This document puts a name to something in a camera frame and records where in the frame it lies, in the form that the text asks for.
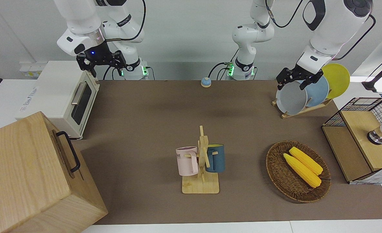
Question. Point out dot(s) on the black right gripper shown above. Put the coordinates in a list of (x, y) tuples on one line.
[(101, 56)]

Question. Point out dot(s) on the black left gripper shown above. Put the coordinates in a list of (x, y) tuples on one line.
[(296, 73)]

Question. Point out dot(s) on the gray plate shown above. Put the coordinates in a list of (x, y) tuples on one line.
[(291, 98)]

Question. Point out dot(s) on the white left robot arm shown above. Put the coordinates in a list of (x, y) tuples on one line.
[(333, 29)]

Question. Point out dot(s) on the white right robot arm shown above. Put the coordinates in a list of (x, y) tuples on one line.
[(77, 19)]

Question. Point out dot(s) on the light blue plate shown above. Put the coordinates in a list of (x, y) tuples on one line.
[(318, 92)]

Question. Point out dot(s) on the low wooden plate rack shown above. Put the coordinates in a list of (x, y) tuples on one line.
[(302, 111)]

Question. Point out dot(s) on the yellow plate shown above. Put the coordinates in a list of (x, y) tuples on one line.
[(338, 79)]

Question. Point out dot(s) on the white toaster oven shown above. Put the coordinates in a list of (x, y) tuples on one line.
[(54, 90)]

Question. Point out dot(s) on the brown table mat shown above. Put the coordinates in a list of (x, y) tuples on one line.
[(145, 129)]

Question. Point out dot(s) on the yellow corn cob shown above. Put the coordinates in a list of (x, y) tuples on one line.
[(307, 160), (302, 171)]

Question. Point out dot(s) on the brown wicker basket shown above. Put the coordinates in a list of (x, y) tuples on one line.
[(284, 181)]

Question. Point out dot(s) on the dark blue mug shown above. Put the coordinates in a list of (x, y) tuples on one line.
[(217, 158)]

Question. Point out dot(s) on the pink mug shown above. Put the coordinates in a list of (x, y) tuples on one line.
[(186, 161)]

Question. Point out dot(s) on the wooden drawer box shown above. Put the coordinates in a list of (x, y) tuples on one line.
[(22, 171)]

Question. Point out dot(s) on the wooden mug tree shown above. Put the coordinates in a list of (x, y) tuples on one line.
[(200, 187)]

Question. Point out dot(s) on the white wall power strip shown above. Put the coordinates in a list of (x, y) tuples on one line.
[(30, 70)]

